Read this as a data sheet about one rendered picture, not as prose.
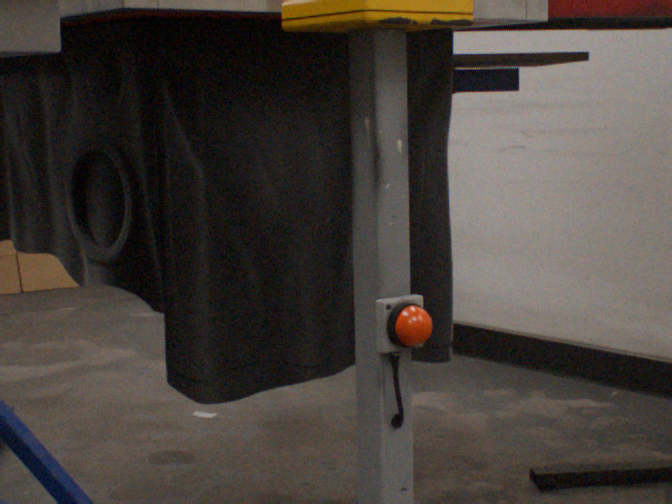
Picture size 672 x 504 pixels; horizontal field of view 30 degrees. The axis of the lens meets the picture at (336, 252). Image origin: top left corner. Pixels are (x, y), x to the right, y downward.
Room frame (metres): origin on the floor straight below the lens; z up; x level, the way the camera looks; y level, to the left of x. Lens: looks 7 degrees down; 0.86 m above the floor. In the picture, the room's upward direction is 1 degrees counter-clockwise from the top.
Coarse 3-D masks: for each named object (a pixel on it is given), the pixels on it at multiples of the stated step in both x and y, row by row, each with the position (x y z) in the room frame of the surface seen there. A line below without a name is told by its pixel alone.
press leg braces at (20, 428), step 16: (0, 400) 2.50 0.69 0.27; (0, 416) 2.46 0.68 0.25; (16, 416) 2.49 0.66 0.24; (0, 432) 2.47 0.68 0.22; (16, 432) 2.45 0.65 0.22; (16, 448) 2.45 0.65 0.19; (32, 448) 2.44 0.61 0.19; (32, 464) 2.44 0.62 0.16; (48, 464) 2.43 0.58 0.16; (48, 480) 2.42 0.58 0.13; (64, 480) 2.42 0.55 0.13; (64, 496) 2.41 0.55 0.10; (80, 496) 2.41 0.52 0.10
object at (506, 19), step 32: (64, 0) 1.32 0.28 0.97; (96, 0) 1.26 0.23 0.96; (128, 0) 1.22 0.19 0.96; (160, 0) 1.24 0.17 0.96; (192, 0) 1.26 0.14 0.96; (224, 0) 1.29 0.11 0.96; (256, 0) 1.31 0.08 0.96; (288, 0) 1.33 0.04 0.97; (480, 0) 1.50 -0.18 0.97; (512, 0) 1.53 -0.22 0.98; (544, 0) 1.57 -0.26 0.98
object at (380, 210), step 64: (320, 0) 1.15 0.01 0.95; (384, 0) 1.11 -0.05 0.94; (448, 0) 1.15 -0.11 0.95; (384, 64) 1.16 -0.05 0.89; (384, 128) 1.16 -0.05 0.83; (384, 192) 1.16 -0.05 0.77; (384, 256) 1.16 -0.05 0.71; (384, 320) 1.14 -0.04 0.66; (384, 384) 1.16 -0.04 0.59; (384, 448) 1.16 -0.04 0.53
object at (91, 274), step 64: (0, 64) 1.63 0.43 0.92; (64, 64) 1.50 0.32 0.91; (128, 64) 1.36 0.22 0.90; (0, 128) 1.69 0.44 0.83; (64, 128) 1.51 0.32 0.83; (128, 128) 1.37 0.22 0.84; (0, 192) 1.70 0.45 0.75; (64, 192) 1.52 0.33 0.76; (128, 192) 1.36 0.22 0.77; (64, 256) 1.55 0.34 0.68; (128, 256) 1.40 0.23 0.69
